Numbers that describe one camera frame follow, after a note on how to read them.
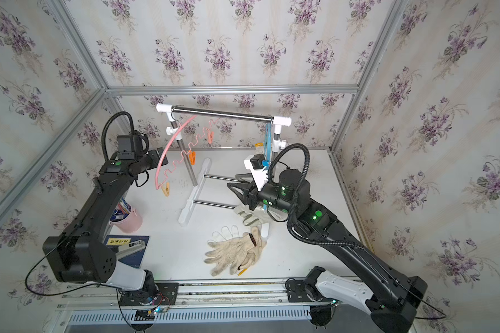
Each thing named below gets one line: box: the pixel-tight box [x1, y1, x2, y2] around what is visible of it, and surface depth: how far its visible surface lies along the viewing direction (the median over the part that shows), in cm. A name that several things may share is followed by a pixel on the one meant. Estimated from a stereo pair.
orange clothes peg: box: [188, 150, 197, 166], surface depth 84 cm
